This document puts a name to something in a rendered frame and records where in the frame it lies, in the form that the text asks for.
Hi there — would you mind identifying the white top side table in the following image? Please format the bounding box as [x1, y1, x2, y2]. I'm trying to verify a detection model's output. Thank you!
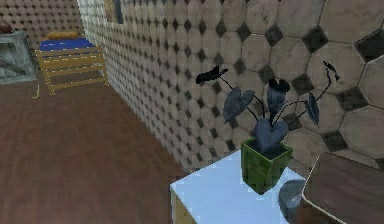
[169, 149, 306, 224]

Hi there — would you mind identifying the dark house plant green pot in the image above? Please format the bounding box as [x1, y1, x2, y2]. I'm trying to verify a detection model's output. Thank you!
[195, 60, 341, 196]

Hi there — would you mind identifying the wooden bed blue mattress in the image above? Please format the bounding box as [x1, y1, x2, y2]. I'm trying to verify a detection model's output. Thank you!
[35, 37, 110, 96]

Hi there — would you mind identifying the orange pillow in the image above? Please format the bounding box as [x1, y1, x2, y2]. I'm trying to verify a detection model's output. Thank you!
[45, 30, 80, 41]

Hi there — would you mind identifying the brown wooden table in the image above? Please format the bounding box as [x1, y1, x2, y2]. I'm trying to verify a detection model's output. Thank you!
[294, 152, 384, 224]

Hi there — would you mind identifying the grey cabinet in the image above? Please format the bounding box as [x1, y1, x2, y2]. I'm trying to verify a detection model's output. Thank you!
[0, 30, 38, 85]

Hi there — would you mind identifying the dark red round object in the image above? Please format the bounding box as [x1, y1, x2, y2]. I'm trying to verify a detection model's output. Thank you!
[0, 20, 14, 34]

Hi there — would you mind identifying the framed wall picture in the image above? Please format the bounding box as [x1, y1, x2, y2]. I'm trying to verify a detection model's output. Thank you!
[103, 0, 125, 25]

